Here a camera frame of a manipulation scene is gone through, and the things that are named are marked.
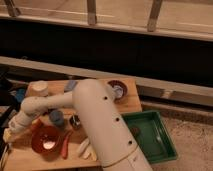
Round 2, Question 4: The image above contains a blue sponge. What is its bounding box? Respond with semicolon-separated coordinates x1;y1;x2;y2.
64;80;77;92

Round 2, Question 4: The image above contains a red bowl with egg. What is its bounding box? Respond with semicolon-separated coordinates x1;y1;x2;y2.
31;126;61;155

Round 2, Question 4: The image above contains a peeled banana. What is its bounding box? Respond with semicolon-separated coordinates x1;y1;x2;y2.
76;138;97;161

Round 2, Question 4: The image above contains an orange apple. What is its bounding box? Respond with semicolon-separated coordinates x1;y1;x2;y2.
30;119;43;132

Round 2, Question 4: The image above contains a maroon bowl with cloth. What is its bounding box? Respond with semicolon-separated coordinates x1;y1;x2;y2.
108;80;128;100

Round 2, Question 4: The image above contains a green plastic tray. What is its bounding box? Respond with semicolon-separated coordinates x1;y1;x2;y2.
123;110;178;164

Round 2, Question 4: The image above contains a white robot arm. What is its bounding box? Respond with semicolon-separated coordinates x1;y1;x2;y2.
3;79;153;171

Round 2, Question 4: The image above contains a small metal cup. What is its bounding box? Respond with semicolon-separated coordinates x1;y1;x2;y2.
69;115;81;130

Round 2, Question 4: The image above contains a blue plastic cup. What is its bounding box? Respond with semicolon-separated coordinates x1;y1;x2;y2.
49;110;64;126

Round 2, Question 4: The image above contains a white cup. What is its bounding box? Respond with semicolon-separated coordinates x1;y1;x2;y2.
32;80;48;97

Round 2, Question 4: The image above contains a wooden board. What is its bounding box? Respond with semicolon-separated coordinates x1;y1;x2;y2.
3;78;142;171

